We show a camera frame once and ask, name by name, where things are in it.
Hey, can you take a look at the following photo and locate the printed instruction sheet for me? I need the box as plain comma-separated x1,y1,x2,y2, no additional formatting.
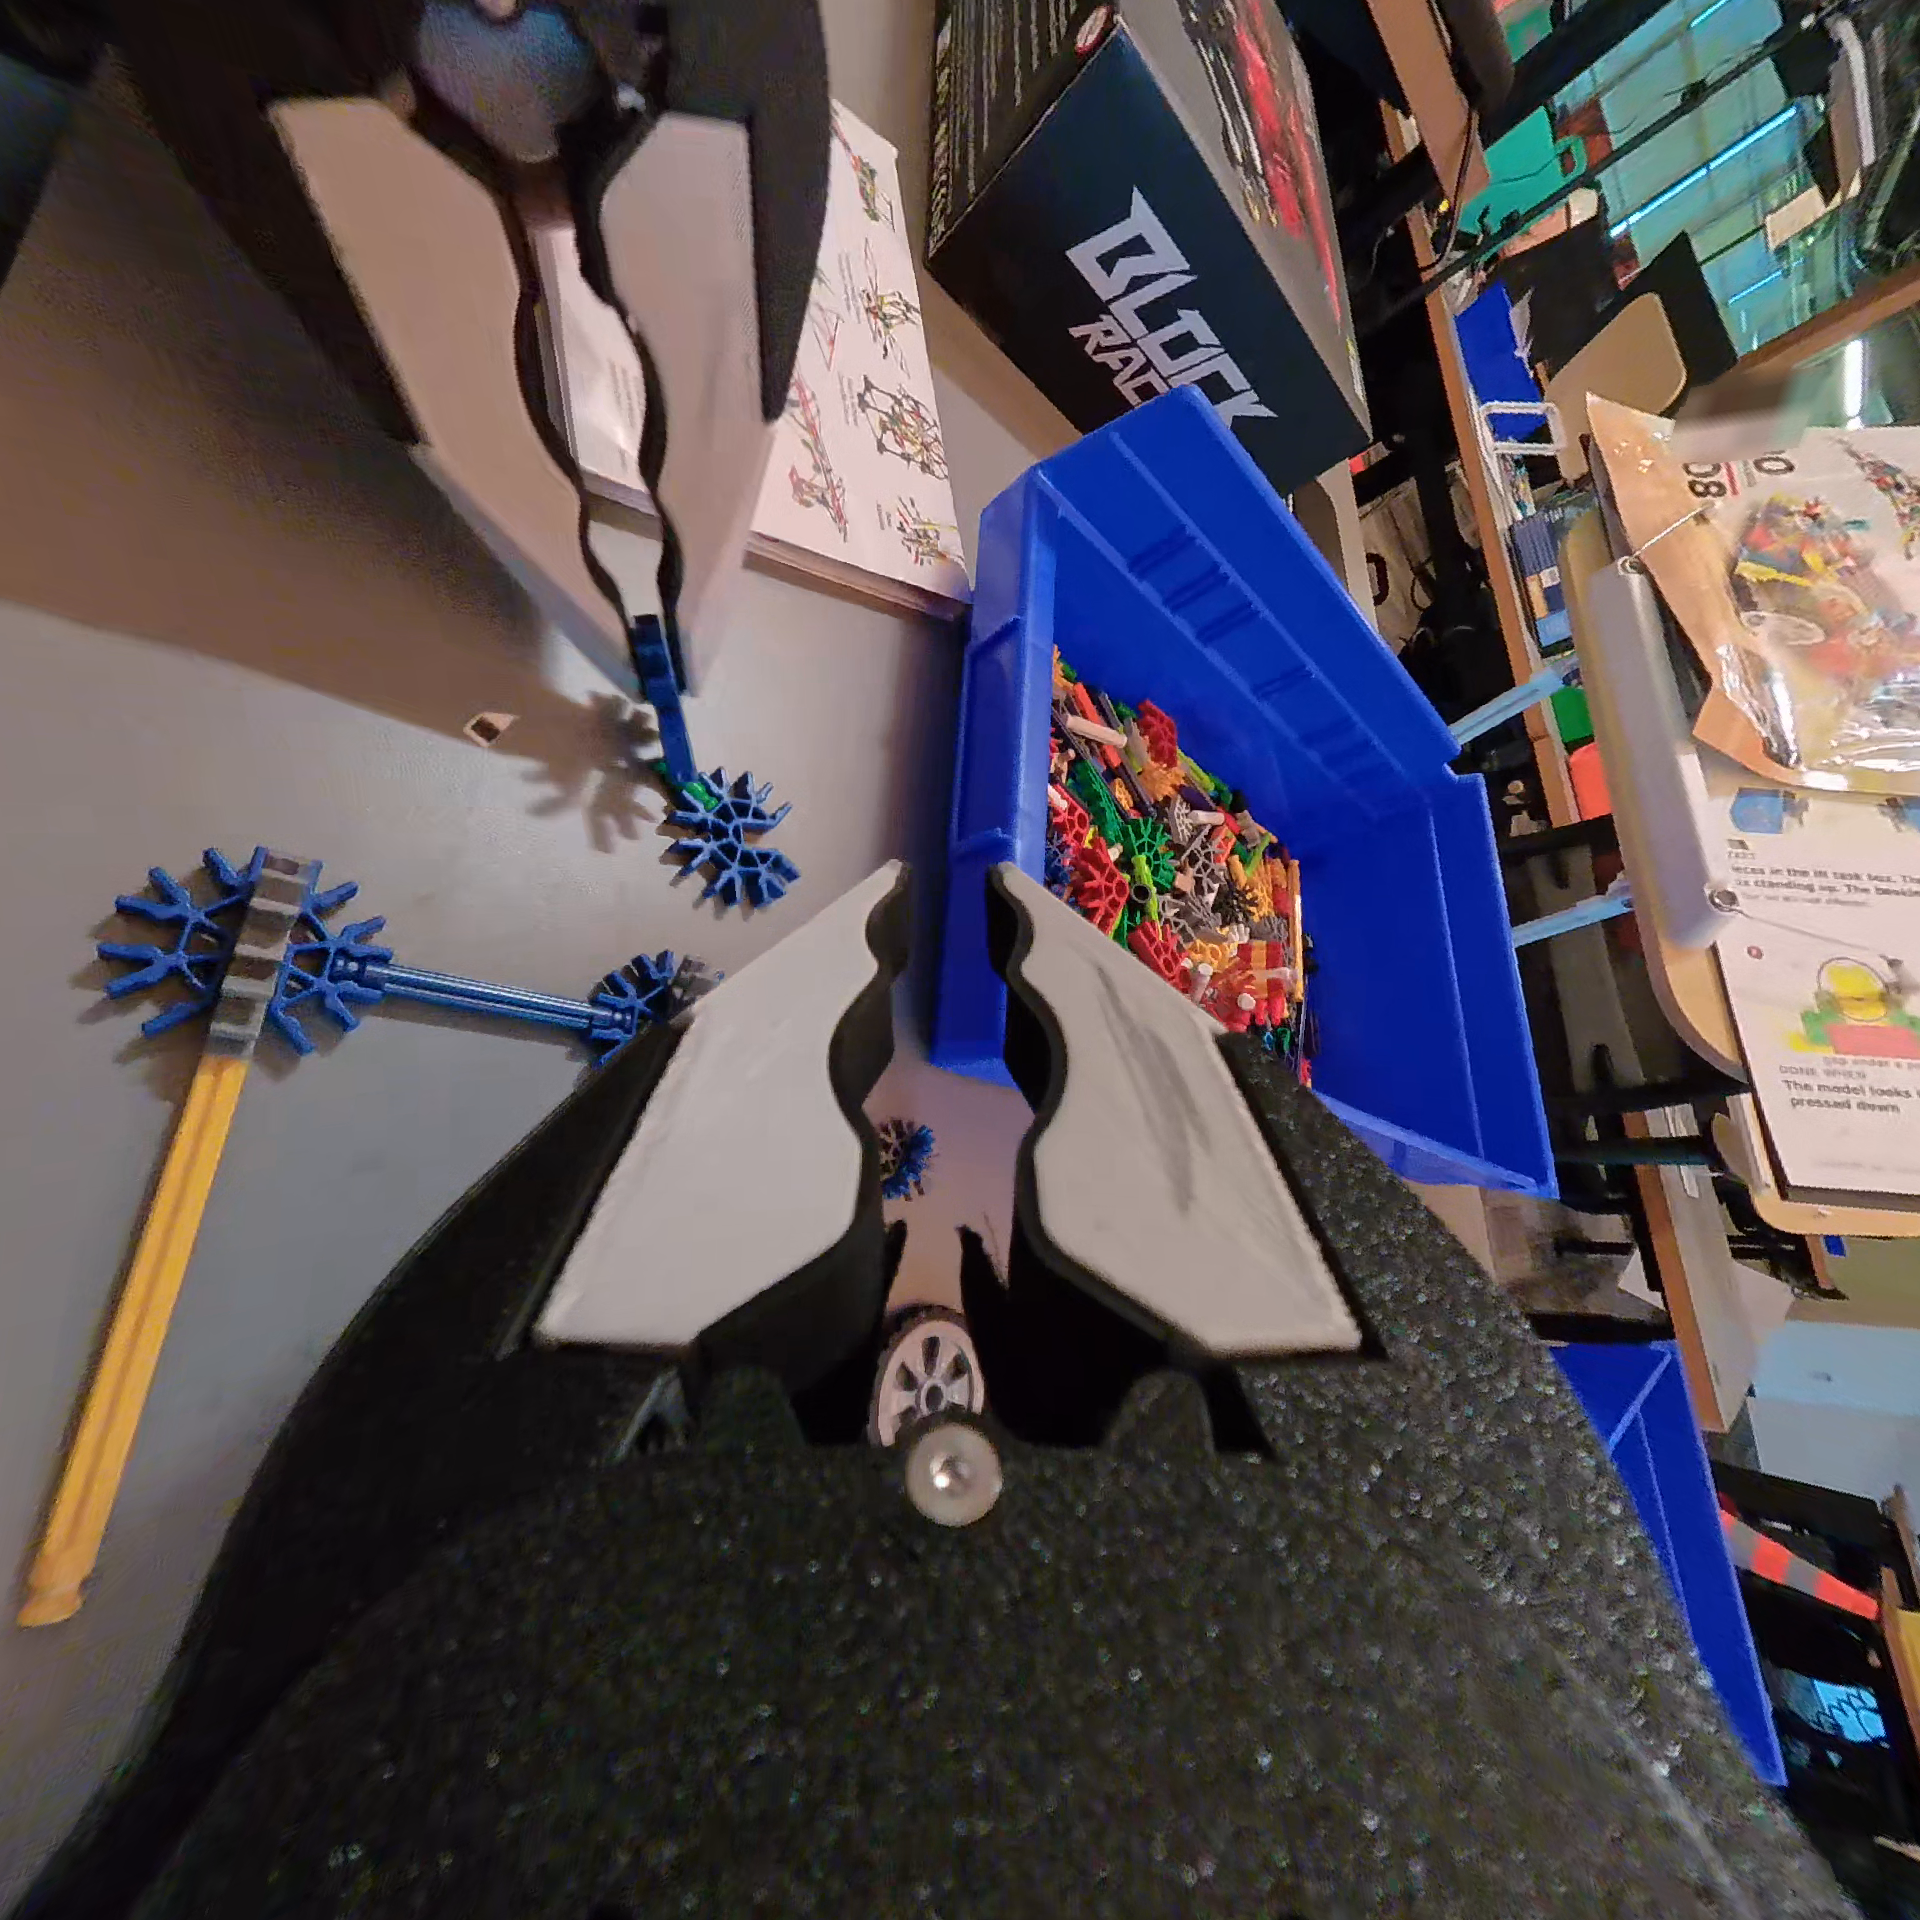
1703,780,1920,1202

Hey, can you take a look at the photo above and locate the long blue rod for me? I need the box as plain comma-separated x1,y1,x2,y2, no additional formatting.
383,960,608,1041

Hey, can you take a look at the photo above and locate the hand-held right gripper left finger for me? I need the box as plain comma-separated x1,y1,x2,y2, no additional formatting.
536,860,918,1361

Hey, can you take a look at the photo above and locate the dark toy car set box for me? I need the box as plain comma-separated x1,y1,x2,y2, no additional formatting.
922,0,1377,486

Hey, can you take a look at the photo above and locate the white document stand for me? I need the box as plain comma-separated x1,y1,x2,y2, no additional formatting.
1447,552,1745,963

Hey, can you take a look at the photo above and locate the grey connector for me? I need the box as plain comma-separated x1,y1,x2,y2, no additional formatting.
211,849,326,1057

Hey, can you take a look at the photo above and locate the empty blue bin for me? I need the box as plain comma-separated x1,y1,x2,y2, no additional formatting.
1553,1339,1790,1790
1451,281,1551,449

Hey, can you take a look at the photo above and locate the long yellow rod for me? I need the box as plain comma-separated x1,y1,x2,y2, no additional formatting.
16,1048,254,1632

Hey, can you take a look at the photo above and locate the small blue construction piece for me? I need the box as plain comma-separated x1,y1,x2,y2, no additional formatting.
626,614,705,780

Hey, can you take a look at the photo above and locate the white instruction booklet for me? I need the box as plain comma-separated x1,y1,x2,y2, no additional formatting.
534,96,977,620

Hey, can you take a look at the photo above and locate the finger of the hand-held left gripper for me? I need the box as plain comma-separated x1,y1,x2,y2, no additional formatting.
574,114,784,696
275,88,688,698

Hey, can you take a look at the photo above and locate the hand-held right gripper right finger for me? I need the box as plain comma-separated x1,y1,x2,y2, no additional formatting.
987,863,1368,1362

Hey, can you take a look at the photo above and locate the orange traffic cone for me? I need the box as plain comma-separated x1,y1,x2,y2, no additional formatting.
1715,1504,1886,1625

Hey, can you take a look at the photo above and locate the grey toy wheel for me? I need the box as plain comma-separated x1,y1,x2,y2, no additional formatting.
867,1305,993,1449

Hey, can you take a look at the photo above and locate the blue parts bin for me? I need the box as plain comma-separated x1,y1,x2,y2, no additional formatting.
928,383,1561,1202

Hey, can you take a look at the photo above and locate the pile of colourful construction pieces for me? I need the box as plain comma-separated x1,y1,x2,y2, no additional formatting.
1042,644,1319,1088

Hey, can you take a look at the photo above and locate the teal container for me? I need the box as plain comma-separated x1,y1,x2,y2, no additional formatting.
1456,105,1595,242

